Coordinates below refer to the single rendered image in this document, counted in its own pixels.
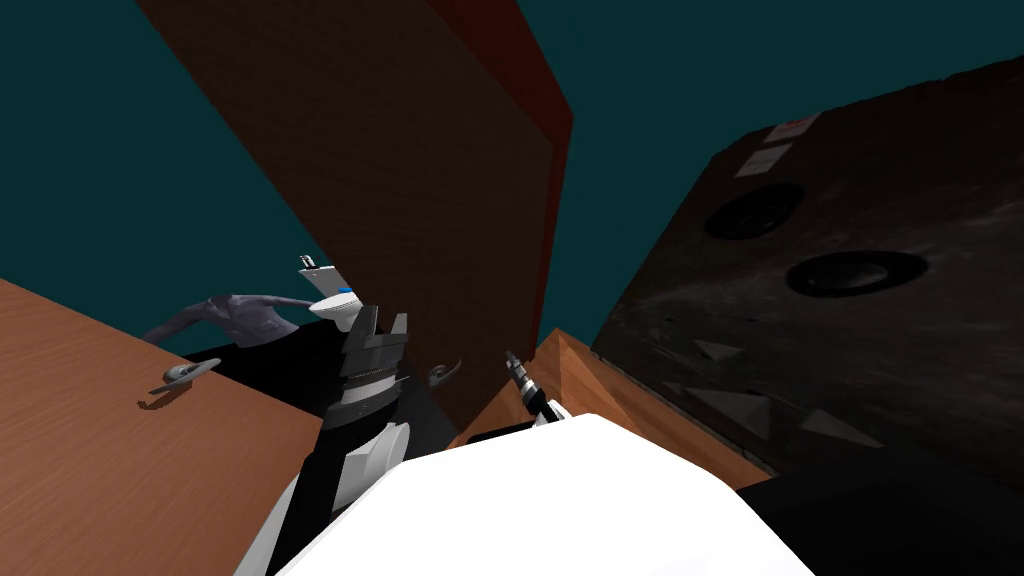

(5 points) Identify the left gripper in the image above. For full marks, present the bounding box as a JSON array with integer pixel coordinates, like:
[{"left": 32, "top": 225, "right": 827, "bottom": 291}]
[{"left": 340, "top": 304, "right": 409, "bottom": 381}]

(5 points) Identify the large black appliance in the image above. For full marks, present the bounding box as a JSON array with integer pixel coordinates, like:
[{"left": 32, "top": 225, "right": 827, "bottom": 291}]
[{"left": 591, "top": 55, "right": 1024, "bottom": 491}]

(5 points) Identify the light brown wooden door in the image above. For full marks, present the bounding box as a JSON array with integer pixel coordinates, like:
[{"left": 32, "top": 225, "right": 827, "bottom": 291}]
[{"left": 0, "top": 278, "right": 325, "bottom": 576}]

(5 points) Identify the grey jacket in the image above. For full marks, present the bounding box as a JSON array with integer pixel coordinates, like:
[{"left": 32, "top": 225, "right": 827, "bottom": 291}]
[{"left": 143, "top": 293, "right": 318, "bottom": 349}]

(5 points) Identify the grey lever door handle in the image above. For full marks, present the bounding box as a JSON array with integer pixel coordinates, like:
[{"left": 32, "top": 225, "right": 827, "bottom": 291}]
[{"left": 147, "top": 357, "right": 223, "bottom": 397}]

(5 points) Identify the brown wooden door leaf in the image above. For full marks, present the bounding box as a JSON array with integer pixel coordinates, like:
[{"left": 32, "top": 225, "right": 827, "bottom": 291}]
[{"left": 135, "top": 0, "right": 574, "bottom": 433}]

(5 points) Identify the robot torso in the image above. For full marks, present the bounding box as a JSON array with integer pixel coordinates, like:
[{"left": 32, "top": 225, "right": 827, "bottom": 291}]
[{"left": 275, "top": 349, "right": 817, "bottom": 576}]

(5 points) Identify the grey curved door handle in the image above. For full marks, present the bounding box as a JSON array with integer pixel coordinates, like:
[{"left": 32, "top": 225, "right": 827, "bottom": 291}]
[{"left": 426, "top": 358, "right": 464, "bottom": 391}]

